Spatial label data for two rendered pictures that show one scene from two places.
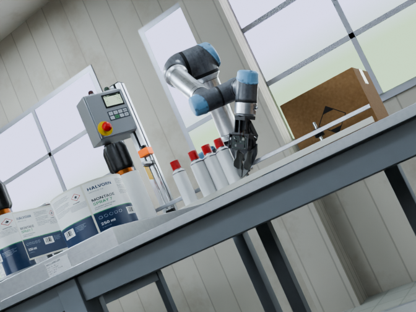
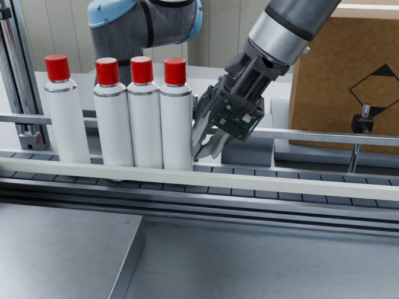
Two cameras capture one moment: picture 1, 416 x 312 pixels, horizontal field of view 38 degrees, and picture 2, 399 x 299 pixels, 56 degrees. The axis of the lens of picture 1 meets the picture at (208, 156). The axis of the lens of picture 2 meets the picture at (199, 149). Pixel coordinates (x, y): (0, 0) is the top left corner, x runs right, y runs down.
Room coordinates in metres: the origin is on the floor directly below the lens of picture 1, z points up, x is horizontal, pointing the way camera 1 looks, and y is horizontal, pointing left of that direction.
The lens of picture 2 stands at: (1.55, 0.05, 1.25)
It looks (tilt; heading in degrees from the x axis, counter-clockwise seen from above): 30 degrees down; 346
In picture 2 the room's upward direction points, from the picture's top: straight up
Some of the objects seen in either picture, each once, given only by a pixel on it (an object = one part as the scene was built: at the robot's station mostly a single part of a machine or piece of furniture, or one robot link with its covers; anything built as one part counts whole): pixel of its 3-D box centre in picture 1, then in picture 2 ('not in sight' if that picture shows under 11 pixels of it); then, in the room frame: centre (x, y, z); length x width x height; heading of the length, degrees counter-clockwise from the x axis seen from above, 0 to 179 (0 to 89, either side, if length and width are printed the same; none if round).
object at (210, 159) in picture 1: (216, 171); (145, 120); (2.12, 0.00, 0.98); 0.05 x 0.05 x 0.20
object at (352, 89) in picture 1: (339, 120); (365, 72); (2.24, -0.50, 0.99); 0.30 x 0.24 x 0.27; 64
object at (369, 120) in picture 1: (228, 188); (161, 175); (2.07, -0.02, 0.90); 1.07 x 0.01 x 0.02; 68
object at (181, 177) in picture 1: (184, 186); (67, 117); (2.16, 0.12, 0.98); 0.05 x 0.05 x 0.20
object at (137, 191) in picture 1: (130, 186); not in sight; (1.92, 0.27, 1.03); 0.09 x 0.09 x 0.30
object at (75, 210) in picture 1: (95, 213); not in sight; (1.61, 0.34, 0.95); 0.20 x 0.20 x 0.14
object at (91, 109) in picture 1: (107, 117); not in sight; (2.33, 0.30, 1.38); 0.17 x 0.10 x 0.19; 123
